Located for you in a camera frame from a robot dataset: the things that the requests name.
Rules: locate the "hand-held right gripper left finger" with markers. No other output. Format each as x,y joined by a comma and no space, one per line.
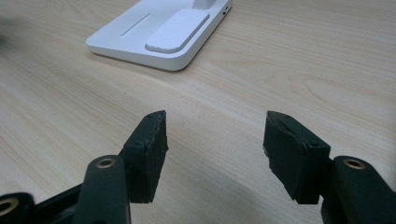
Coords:
146,155

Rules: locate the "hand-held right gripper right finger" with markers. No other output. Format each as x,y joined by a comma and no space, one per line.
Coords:
292,155

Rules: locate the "white paper sheet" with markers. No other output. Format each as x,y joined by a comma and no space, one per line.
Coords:
140,34

